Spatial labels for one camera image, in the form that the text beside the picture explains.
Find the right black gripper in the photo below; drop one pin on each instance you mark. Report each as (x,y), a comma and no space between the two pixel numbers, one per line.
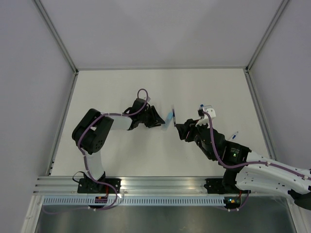
(182,129)

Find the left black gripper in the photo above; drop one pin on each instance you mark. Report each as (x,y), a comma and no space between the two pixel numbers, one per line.
(156,120)

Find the purple pen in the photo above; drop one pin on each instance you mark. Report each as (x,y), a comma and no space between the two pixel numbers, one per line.
(173,113)

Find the light blue highlighter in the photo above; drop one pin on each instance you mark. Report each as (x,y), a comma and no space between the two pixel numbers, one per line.
(167,121)

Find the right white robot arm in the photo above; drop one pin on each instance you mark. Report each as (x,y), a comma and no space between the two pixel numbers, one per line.
(246,170)

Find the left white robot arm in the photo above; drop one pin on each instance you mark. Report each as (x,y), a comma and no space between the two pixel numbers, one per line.
(92,131)

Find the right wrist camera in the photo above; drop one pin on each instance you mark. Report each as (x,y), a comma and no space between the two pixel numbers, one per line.
(206,114)

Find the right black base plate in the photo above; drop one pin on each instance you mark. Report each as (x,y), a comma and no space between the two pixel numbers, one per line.
(216,185)

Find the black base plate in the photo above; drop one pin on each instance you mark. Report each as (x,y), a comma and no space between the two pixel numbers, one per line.
(216,185)
(87,186)

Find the aluminium front rail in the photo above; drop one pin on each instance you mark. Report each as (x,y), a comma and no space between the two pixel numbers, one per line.
(134,186)

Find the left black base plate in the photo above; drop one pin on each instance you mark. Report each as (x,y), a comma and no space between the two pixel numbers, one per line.
(87,186)

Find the white slotted cable duct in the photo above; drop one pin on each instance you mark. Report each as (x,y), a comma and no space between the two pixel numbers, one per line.
(135,201)

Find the left aluminium frame post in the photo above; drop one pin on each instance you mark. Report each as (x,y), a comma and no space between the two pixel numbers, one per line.
(55,35)

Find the aluminium frame post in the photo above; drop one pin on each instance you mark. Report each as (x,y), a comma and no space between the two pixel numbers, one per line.
(275,19)
(55,35)

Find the right aluminium frame post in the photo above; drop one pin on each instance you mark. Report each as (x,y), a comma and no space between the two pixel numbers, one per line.
(275,19)

